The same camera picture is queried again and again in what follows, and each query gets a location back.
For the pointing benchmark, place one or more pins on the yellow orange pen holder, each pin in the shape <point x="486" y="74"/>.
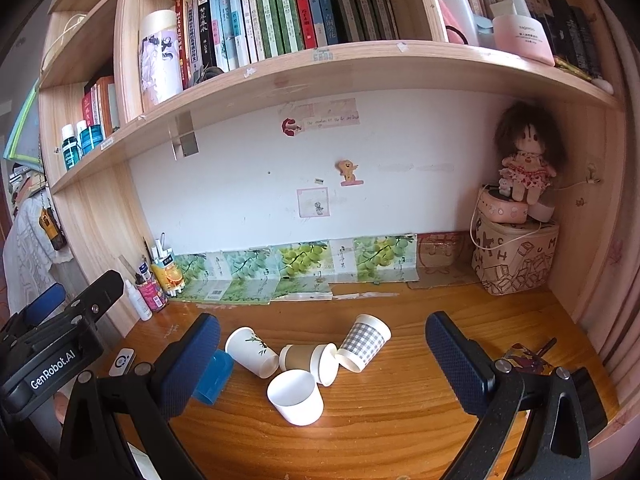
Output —
<point x="167" y="272"/>

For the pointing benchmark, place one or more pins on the pink cosmetic tube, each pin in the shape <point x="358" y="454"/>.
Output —
<point x="522" y="37"/>

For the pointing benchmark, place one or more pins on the pink square wall sticker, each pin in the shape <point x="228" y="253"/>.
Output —
<point x="313" y="202"/>

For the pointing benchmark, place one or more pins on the long row of books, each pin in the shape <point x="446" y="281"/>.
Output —
<point x="280" y="15"/>

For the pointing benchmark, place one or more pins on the brown cardboard sheet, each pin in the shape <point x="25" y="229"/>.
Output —
<point x="442" y="260"/>

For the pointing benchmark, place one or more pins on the blue plastic cup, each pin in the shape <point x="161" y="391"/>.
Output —
<point x="215" y="377"/>

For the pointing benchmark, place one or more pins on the red wall sticker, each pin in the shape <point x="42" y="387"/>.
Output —
<point x="289" y="126"/>

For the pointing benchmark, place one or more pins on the row of dark books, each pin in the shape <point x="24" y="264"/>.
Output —
<point x="570" y="30"/>

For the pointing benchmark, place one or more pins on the pink paper note strip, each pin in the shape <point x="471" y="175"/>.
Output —
<point x="330" y="115"/>

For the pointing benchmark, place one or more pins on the plain white paper cup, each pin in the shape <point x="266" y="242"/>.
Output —
<point x="297" y="400"/>

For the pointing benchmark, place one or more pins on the pink round box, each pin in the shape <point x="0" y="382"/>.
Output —
<point x="502" y="207"/>

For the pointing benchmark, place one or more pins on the orange black hanging pouch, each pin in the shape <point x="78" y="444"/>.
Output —
<point x="51" y="230"/>

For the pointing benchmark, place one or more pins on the green framed board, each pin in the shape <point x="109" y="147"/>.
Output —
<point x="25" y="127"/>

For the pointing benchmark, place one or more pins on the brown paper cup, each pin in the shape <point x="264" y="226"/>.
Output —
<point x="295" y="357"/>

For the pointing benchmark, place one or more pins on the white bamboo print paper cup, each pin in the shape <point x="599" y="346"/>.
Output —
<point x="250" y="352"/>

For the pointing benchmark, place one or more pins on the white printed thermos bottle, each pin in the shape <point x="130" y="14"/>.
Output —
<point x="160" y="55"/>

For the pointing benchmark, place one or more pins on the wooden bookshelf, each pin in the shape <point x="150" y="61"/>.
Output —
<point x="350" y="65"/>

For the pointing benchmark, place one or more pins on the silver metal bracket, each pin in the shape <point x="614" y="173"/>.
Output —
<point x="184" y="135"/>

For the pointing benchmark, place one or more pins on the beige patterned storage bag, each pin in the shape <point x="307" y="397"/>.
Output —
<point x="515" y="257"/>

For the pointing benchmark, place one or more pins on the brown haired rag doll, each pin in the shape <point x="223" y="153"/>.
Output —
<point x="527" y="160"/>

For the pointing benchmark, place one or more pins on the small white remote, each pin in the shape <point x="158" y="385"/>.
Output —
<point x="121" y="361"/>

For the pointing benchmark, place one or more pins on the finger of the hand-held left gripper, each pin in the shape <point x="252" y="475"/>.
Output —
<point x="45" y="302"/>
<point x="102" y="287"/>

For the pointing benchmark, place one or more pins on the white lace cloth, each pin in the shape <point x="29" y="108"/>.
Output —
<point x="30" y="255"/>

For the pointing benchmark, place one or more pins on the grey checkered paper cup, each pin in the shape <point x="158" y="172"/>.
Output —
<point x="362" y="342"/>

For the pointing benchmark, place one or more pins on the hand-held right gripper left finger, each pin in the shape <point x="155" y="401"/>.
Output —
<point x="192" y="360"/>

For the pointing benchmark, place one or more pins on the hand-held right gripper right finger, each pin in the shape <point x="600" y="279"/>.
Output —
<point x="455" y="365"/>

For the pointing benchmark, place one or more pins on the short row of red books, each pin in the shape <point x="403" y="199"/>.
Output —
<point x="100" y="102"/>

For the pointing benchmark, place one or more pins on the teal bottle white cap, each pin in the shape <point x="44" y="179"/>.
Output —
<point x="90" y="137"/>
<point x="70" y="150"/>

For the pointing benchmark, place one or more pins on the small white squeeze bottle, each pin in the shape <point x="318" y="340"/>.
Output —
<point x="139" y="302"/>

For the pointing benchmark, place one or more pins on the pink patterned can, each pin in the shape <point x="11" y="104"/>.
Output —
<point x="152" y="296"/>

